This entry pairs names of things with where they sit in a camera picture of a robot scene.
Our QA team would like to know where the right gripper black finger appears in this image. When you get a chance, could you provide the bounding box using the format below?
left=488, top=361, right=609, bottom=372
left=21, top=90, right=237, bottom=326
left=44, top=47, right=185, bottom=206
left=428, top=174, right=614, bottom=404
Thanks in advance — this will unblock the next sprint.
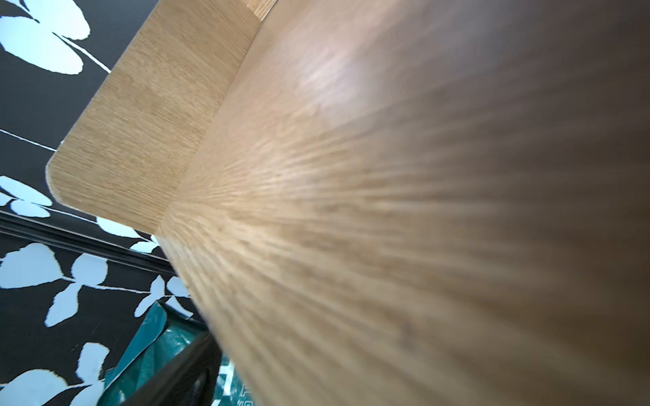
left=123, top=332, right=222, bottom=406

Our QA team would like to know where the dark green soil bag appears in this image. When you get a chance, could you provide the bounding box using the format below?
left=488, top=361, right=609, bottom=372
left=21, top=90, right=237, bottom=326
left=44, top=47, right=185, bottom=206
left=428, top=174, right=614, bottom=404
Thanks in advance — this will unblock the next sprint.
left=98, top=302, right=256, bottom=405

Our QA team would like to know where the wooden two-tier shelf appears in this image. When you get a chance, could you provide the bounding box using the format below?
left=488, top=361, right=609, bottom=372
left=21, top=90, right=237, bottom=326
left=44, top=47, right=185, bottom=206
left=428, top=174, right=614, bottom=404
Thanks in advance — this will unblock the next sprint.
left=46, top=1, right=649, bottom=405

